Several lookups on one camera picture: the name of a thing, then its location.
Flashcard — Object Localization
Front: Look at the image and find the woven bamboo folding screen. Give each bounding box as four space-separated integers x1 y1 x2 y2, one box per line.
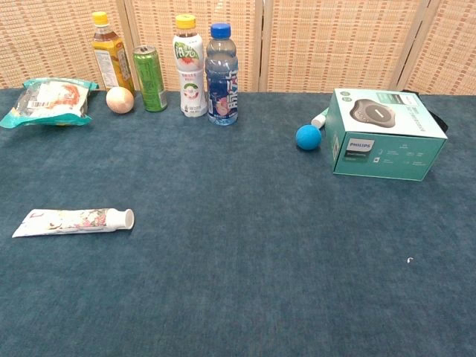
0 0 476 96

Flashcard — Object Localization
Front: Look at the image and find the blue sports drink bottle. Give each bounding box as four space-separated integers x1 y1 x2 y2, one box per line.
205 22 239 126

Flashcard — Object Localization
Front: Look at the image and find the teal Philips speaker box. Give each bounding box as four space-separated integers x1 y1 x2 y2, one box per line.
324 88 448 182

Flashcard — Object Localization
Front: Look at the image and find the white green glue stick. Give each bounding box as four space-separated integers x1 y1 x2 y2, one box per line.
311 106 330 128

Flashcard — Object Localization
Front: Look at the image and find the green drink can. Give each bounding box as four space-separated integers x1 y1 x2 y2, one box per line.
132 45 168 113

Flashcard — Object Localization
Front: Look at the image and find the beige wooden ball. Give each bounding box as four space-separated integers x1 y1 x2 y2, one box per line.
106 86 135 115

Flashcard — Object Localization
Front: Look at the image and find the teal clear snack bag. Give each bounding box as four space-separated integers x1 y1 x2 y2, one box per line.
0 77 100 129

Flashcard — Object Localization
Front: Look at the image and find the blue foam ball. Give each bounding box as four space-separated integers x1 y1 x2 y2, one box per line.
295 124 323 151

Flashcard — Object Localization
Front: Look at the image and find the white yoghurt drink bottle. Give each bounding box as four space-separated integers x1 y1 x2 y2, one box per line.
172 13 208 118

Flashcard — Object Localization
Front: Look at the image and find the floral white toothpaste tube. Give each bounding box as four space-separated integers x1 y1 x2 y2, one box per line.
11 208 135 239

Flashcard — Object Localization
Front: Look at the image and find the amber tea bottle yellow cap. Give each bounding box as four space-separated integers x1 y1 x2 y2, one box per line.
91 11 135 98

